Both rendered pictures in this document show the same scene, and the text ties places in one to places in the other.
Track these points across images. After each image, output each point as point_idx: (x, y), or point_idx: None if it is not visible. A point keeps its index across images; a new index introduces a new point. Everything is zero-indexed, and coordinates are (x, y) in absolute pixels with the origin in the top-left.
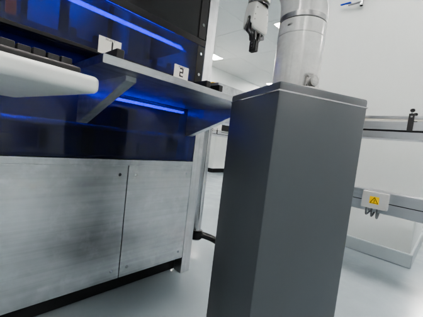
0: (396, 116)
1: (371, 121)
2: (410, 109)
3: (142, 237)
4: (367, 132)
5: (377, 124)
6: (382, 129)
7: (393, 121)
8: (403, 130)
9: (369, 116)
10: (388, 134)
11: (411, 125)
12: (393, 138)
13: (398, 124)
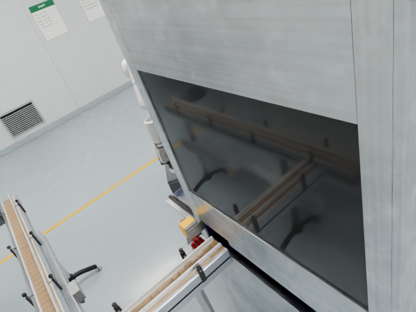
0: (31, 244)
1: (42, 254)
2: (31, 232)
3: None
4: (49, 263)
5: (43, 254)
6: (44, 254)
7: (38, 246)
8: (40, 246)
9: (36, 256)
10: (45, 254)
11: (38, 240)
12: (46, 254)
13: (38, 245)
